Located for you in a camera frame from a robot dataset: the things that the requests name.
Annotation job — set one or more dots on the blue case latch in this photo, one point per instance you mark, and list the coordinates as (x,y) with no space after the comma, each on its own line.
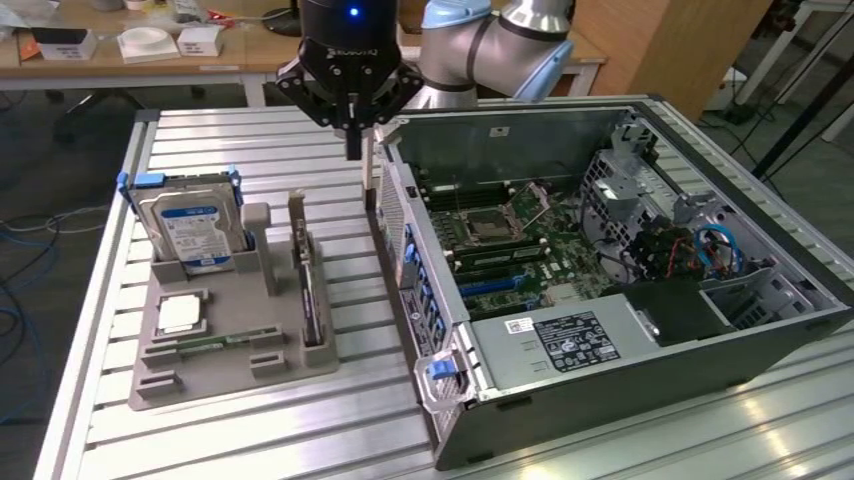
(440,372)

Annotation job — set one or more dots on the CPU socket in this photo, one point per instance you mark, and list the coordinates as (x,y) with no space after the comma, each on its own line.
(489,225)

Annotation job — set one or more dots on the grey parts rack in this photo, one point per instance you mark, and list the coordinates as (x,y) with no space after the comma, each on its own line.
(253,325)

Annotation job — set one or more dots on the black lamp base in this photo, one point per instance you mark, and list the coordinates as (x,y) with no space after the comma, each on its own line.
(283,22)

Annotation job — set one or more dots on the grey power supply unit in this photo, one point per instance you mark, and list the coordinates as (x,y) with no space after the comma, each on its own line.
(527,360)

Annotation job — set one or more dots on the black open PC case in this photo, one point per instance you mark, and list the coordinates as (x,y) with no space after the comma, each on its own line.
(667,390)

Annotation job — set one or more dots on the white box with black lid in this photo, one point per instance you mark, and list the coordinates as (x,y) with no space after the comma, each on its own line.
(65,44)

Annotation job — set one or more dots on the metal disk bay cage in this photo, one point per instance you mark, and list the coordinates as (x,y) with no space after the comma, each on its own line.
(620,200)

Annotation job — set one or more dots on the white box with round dish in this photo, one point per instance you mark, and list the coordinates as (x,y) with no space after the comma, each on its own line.
(146,45)

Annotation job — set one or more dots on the wooden desk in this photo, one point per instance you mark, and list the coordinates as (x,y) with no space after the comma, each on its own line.
(267,55)

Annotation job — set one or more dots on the hard disk in blue caddy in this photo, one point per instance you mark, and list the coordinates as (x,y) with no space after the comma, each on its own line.
(193,230)

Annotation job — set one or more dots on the plain white box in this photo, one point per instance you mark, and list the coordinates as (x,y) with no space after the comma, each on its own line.
(200,42)

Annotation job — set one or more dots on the green motherboard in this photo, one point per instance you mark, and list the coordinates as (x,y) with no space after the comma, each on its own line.
(533,235)

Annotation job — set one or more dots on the wooden cabinet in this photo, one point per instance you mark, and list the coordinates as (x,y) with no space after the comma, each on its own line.
(667,50)

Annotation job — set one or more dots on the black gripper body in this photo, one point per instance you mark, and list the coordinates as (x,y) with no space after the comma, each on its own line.
(347,45)

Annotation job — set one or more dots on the Nvidia graphics card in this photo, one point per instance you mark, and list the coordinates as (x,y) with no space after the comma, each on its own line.
(311,300)

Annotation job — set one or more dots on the silver CPU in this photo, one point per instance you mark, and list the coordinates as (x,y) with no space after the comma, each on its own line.
(180,314)

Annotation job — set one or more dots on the green RAM stick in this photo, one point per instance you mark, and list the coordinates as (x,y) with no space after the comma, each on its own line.
(213,342)

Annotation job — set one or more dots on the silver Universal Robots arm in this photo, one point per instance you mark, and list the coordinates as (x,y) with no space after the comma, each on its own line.
(460,55)

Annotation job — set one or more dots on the black office chair base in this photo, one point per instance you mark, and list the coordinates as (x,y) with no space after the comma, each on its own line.
(86,107)

